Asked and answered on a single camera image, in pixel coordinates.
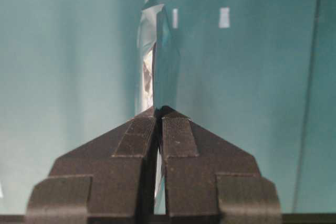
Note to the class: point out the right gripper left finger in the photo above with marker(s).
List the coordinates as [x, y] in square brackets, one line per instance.
[110, 179]

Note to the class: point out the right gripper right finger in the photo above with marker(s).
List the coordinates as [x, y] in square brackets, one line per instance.
[209, 180]

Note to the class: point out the silver zip bag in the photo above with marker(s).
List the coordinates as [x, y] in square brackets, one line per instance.
[158, 61]

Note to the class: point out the small white tape piece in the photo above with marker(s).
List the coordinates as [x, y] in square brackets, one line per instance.
[224, 17]

